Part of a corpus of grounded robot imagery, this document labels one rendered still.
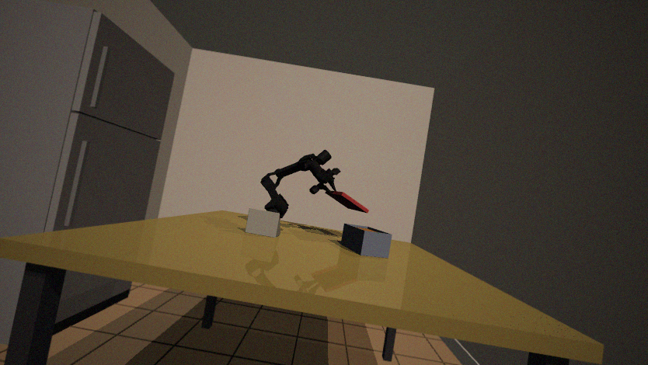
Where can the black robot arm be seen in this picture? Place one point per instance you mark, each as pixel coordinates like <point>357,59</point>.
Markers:
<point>310,162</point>

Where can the red rectangular lid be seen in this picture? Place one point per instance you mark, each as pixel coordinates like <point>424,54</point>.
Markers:
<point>347,201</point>

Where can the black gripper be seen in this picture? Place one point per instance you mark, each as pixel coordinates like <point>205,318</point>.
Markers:
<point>321,185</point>

